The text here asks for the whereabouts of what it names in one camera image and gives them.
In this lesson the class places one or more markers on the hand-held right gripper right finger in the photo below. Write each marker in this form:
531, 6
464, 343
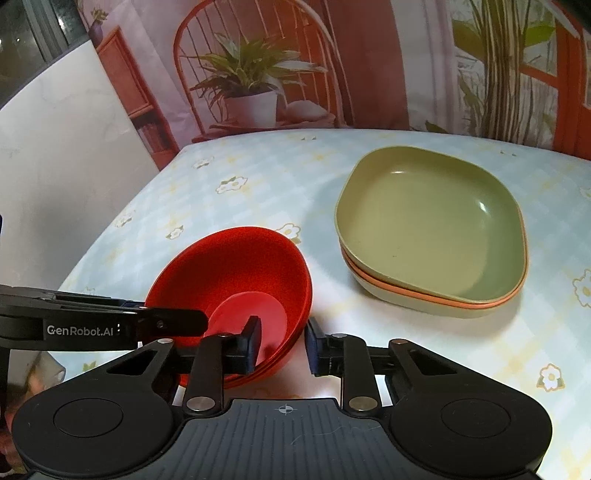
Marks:
314, 350

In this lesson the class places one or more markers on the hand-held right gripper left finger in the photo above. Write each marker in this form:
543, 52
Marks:
251, 346

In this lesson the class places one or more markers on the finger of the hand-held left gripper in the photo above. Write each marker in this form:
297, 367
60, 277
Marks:
175, 322
101, 301

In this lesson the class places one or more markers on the red round bowl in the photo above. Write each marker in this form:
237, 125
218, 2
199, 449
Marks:
263, 374
231, 267

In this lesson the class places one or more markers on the green square plate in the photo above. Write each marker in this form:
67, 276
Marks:
415, 305
429, 221

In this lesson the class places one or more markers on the orange square plate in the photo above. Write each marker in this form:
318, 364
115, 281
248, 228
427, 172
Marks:
443, 301

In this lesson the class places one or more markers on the dark framed window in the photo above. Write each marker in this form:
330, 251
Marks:
27, 32

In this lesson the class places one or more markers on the printed room scene backdrop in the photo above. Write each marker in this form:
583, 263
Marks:
369, 69

